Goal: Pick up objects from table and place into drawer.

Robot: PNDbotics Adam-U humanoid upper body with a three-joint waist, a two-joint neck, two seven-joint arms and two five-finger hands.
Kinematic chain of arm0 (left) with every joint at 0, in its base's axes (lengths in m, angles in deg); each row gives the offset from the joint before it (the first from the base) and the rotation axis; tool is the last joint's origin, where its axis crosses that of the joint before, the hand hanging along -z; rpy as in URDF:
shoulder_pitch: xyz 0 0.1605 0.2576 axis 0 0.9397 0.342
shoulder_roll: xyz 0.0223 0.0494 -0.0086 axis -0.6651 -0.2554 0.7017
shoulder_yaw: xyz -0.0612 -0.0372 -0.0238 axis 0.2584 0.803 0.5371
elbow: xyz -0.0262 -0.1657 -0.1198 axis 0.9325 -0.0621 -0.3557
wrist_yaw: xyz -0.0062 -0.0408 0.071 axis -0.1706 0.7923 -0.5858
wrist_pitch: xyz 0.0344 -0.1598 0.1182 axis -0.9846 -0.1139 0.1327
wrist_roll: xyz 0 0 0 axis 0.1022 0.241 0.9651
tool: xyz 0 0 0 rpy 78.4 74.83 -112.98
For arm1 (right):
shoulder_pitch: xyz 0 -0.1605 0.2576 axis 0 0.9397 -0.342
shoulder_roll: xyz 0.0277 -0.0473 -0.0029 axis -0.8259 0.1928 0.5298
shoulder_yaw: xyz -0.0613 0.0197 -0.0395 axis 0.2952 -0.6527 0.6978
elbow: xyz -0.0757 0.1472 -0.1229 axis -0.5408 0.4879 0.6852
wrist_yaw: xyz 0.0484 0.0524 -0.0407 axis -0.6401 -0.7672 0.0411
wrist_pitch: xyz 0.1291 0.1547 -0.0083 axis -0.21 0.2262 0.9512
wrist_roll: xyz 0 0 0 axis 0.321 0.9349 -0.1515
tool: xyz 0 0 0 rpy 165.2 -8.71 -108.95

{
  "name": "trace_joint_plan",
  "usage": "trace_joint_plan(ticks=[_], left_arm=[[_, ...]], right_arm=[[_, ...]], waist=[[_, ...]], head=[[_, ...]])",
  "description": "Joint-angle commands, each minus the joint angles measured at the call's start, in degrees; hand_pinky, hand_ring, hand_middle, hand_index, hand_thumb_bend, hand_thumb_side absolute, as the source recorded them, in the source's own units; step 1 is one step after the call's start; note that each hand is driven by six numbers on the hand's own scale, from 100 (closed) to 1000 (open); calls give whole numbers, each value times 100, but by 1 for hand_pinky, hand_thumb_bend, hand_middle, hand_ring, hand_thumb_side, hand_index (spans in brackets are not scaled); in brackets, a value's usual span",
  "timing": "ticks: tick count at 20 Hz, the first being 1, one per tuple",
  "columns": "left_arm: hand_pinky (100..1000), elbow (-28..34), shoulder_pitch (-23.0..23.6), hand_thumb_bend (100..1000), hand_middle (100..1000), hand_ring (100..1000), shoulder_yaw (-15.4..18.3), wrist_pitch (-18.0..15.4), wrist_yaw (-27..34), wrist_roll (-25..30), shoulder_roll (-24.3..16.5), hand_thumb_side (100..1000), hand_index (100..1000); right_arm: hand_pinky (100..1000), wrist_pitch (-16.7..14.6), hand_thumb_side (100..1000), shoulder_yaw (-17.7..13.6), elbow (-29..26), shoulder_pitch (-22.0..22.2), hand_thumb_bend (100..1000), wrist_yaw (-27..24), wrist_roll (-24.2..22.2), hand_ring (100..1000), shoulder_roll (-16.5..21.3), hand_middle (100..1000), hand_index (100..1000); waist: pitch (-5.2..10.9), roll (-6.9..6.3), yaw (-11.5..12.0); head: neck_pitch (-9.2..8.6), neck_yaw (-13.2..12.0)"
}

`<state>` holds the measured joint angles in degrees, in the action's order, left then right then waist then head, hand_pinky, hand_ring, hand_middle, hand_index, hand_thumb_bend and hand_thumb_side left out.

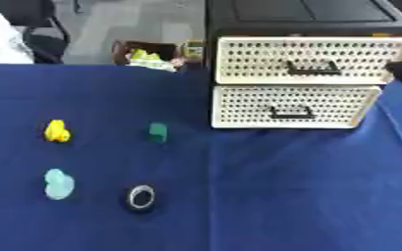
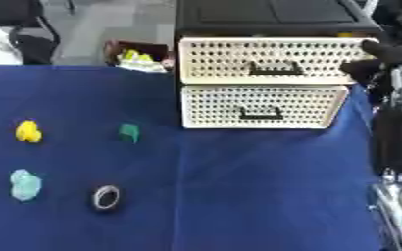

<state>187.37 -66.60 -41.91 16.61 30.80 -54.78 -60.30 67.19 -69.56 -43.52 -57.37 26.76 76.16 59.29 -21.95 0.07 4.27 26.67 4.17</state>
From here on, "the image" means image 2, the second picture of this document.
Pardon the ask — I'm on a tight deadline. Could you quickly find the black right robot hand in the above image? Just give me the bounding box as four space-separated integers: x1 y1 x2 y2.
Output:
338 39 402 86

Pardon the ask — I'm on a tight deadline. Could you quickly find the pale pierced drawer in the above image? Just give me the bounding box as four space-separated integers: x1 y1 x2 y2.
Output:
178 84 351 129
176 36 381 86

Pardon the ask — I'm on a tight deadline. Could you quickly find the black cabinet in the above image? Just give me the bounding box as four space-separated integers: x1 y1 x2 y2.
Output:
174 0 383 41

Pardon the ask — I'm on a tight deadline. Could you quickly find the brown box with yellow items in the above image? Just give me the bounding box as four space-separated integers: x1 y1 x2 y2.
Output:
103 39 177 74

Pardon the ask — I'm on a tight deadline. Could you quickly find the green block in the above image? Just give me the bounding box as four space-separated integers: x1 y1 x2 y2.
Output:
117 123 141 144

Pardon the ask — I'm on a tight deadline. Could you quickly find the black tape roll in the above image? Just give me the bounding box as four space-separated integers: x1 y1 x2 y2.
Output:
89 183 123 212

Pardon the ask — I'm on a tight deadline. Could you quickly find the black chair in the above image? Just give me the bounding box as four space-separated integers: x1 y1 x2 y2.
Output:
0 0 63 65

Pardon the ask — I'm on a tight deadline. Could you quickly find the yellow toy duck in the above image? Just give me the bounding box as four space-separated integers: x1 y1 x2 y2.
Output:
14 119 43 144

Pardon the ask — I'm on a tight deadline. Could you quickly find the pale teal soft toy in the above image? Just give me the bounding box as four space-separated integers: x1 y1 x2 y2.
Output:
9 169 43 202

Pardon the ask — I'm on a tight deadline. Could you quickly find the black drawer handle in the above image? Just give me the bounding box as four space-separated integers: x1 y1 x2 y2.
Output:
236 106 285 121
247 61 304 76

